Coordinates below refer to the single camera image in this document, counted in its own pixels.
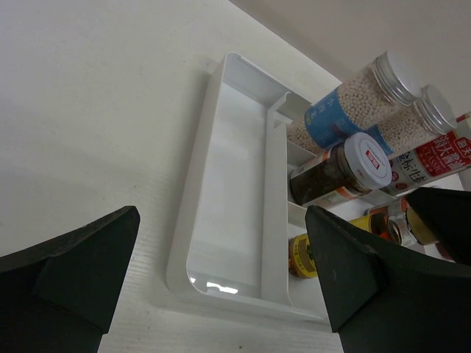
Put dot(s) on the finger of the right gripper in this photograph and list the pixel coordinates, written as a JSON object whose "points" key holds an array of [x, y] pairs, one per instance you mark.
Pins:
{"points": [[447, 213]]}

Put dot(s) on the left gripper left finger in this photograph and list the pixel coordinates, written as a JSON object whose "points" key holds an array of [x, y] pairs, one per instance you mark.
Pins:
{"points": [[60, 295]]}

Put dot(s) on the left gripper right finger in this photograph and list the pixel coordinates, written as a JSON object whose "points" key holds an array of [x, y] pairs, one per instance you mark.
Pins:
{"points": [[382, 297]]}

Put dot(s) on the small yellow label bottle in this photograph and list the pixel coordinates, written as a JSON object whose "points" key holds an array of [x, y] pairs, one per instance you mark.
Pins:
{"points": [[403, 228]]}

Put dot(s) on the tall dark soy sauce bottle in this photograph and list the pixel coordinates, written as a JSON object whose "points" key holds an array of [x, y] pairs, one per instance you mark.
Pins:
{"points": [[434, 160]]}

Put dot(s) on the pink label spice jar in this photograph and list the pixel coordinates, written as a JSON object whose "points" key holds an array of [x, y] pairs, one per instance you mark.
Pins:
{"points": [[428, 118]]}

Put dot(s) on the blue label spice jar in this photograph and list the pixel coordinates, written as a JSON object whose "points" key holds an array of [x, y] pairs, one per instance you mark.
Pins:
{"points": [[379, 90]]}

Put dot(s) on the white divided organizer tray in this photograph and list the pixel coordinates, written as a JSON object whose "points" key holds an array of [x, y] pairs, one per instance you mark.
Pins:
{"points": [[230, 246]]}

